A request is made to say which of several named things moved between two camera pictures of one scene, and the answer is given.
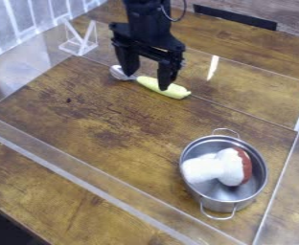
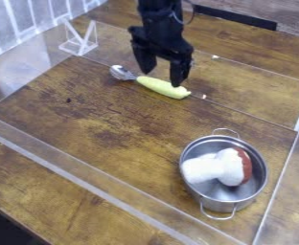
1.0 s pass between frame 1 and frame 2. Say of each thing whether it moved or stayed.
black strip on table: stayed
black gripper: moved
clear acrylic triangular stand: stayed
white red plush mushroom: stayed
